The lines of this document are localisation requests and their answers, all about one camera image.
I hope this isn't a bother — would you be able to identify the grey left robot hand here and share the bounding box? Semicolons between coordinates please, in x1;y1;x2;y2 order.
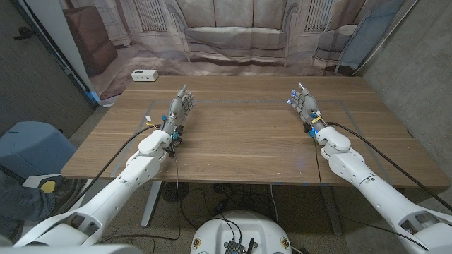
162;83;196;134

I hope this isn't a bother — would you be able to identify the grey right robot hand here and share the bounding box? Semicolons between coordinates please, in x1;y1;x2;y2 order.
286;81;323;133

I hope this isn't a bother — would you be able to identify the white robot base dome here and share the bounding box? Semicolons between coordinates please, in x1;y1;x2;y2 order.
190;210;293;254

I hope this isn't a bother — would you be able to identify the white box with ports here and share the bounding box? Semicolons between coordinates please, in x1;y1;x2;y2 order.
131;69;159;83

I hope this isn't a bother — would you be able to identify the black round fan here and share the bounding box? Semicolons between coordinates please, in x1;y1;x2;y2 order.
162;181;191;205

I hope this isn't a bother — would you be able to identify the printed living room backdrop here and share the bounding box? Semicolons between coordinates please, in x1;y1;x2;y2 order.
58;0;421;107

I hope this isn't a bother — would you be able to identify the white table leg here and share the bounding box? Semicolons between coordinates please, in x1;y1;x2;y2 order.
140;181;164;229

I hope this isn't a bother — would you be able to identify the black power adapter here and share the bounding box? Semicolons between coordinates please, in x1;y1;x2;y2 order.
213;199;230;214

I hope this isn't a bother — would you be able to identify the grey table leg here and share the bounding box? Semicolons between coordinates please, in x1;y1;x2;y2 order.
319;185;344;236

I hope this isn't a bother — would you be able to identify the black computer module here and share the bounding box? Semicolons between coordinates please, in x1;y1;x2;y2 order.
224;238;256;254

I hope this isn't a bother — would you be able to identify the blue-grey bin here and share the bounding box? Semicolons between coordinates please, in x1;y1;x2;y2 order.
0;121;78;179

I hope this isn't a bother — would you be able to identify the black yellow foot pedal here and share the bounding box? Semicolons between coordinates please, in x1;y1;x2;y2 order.
38;176;89;212

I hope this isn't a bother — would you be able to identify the white robot chest edge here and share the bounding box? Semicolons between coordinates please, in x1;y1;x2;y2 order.
0;243;144;254

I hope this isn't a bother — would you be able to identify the person's leg in jeans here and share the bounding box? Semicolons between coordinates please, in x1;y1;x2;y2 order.
0;169;57;241

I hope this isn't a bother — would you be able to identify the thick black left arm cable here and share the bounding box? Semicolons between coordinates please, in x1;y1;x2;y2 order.
52;123;158;219

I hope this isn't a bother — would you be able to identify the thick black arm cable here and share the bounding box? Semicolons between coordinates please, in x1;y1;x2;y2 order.
326;121;452;212
52;123;158;219

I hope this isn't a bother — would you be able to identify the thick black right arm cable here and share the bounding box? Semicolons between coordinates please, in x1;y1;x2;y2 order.
326;121;452;212

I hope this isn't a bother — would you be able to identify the black door handle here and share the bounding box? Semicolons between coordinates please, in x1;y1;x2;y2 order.
13;26;35;40

